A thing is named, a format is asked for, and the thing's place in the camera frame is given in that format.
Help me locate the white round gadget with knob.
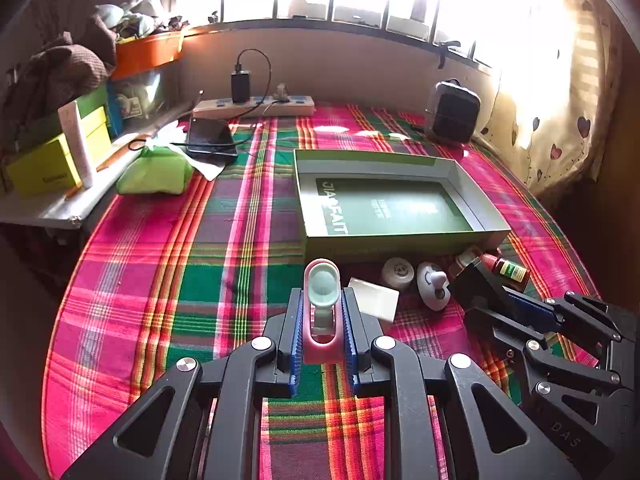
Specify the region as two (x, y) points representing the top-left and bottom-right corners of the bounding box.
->
(416, 262), (450, 312)

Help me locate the red cap brown bottle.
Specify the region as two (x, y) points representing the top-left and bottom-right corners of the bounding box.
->
(480, 254), (530, 292)

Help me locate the small white round jar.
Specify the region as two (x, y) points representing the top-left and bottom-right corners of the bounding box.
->
(381, 257), (416, 292)

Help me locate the white usb charger cube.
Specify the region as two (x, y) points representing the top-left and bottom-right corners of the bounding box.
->
(348, 278), (399, 325)

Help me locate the pink mint small device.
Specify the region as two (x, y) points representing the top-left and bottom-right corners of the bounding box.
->
(303, 258), (344, 365)

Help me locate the pink white red device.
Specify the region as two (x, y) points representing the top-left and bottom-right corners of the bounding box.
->
(448, 246), (483, 280)

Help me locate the green cardboard box tray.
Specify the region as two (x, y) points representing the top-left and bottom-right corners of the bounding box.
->
(294, 150), (511, 263)

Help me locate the plaid pink green tablecloth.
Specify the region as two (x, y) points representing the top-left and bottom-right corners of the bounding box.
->
(41, 105), (599, 479)

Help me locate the small white black heater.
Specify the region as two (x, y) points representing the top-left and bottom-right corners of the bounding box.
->
(424, 78), (482, 145)

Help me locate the heart pattern curtain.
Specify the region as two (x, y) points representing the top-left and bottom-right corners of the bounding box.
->
(475, 0), (624, 208)

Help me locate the white side shelf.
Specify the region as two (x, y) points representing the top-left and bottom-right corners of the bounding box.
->
(0, 127), (155, 230)

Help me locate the white power strip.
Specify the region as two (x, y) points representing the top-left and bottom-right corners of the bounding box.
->
(193, 96), (316, 120)

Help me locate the black smartphone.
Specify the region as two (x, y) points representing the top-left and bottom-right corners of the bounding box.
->
(186, 118), (238, 158)

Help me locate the yellow green box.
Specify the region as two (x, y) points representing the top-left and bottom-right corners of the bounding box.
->
(6, 106), (112, 196)

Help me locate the black charger plug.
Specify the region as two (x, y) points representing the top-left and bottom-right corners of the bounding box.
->
(231, 62), (250, 104)

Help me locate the white tube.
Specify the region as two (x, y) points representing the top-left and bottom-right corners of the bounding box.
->
(58, 100), (96, 188)

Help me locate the orange plastic bin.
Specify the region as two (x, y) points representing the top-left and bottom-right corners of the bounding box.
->
(111, 32), (184, 80)

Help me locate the brown fabric bag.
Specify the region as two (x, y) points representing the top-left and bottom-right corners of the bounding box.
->
(1, 13), (116, 142)

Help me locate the black charger cable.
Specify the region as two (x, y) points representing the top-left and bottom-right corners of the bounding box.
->
(128, 48), (274, 154)

